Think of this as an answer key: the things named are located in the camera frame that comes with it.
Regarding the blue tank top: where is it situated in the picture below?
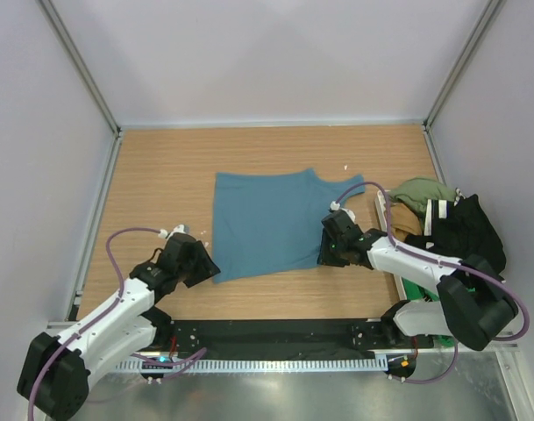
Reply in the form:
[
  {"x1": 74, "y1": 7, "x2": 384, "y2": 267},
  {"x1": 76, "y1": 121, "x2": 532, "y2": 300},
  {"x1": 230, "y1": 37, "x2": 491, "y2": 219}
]
[{"x1": 212, "y1": 168, "x2": 364, "y2": 283}]

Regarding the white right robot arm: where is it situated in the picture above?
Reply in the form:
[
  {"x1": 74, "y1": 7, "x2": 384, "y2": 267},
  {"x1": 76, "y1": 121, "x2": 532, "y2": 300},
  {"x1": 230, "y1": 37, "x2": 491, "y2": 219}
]
[{"x1": 318, "y1": 210, "x2": 519, "y2": 351}]

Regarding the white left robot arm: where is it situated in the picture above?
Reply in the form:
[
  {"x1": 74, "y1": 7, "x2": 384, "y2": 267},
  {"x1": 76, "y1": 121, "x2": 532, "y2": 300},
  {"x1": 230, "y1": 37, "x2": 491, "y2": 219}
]
[{"x1": 17, "y1": 226, "x2": 220, "y2": 420}]

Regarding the white laundry tray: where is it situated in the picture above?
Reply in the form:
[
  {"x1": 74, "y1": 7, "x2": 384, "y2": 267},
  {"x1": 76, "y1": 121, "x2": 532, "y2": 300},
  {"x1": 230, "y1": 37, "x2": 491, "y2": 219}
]
[{"x1": 374, "y1": 190, "x2": 407, "y2": 300}]

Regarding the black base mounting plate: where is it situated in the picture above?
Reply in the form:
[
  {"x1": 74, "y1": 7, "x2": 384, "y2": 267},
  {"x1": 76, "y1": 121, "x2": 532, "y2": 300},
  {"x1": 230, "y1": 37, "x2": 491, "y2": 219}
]
[{"x1": 152, "y1": 318, "x2": 434, "y2": 361}]

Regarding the tan garment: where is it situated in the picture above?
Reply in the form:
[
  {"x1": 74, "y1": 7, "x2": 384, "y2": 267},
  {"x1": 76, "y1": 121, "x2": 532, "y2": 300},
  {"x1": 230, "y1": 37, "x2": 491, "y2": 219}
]
[{"x1": 390, "y1": 203, "x2": 423, "y2": 241}]

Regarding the olive green garment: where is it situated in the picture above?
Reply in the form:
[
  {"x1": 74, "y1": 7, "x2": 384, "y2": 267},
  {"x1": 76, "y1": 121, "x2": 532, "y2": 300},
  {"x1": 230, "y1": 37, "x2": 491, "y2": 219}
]
[{"x1": 388, "y1": 177, "x2": 456, "y2": 216}]

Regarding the black garment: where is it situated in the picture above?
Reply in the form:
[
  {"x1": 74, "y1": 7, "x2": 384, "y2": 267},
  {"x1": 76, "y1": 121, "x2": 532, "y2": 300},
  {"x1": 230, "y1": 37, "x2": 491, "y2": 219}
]
[{"x1": 405, "y1": 194, "x2": 507, "y2": 273}]

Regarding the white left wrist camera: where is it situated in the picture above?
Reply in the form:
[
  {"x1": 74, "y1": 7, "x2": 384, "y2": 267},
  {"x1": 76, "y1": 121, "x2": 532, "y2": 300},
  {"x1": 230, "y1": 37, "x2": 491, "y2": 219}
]
[{"x1": 158, "y1": 224, "x2": 189, "y2": 239}]

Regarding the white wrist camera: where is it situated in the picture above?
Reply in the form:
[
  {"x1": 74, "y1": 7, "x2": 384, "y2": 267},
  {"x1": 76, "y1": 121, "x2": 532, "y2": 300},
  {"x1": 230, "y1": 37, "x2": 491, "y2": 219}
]
[
  {"x1": 158, "y1": 224, "x2": 189, "y2": 239},
  {"x1": 330, "y1": 201, "x2": 356, "y2": 222}
]

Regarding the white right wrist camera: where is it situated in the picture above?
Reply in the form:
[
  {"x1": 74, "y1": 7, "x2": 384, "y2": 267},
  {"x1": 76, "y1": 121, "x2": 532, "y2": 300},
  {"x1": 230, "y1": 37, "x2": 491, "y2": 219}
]
[{"x1": 330, "y1": 201, "x2": 356, "y2": 222}]

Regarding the white slotted cable duct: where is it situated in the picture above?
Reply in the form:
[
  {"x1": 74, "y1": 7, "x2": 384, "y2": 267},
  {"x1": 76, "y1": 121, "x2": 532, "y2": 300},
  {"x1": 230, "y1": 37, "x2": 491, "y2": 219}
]
[{"x1": 114, "y1": 355, "x2": 388, "y2": 375}]

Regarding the right aluminium frame post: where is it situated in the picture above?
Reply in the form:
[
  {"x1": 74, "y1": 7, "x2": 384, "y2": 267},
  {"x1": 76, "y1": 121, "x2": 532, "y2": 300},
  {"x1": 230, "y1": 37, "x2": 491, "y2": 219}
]
[{"x1": 422, "y1": 0, "x2": 507, "y2": 131}]

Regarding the aluminium frame post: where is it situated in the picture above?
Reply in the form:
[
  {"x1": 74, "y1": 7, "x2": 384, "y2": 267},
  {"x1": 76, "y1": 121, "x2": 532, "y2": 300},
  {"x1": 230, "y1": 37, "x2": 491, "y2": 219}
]
[
  {"x1": 422, "y1": 0, "x2": 507, "y2": 131},
  {"x1": 37, "y1": 0, "x2": 121, "y2": 135}
]

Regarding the left aluminium frame post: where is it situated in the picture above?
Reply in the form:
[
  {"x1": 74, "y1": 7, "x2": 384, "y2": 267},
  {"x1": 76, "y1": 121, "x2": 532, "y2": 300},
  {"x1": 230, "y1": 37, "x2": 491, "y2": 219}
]
[{"x1": 37, "y1": 0, "x2": 121, "y2": 135}]

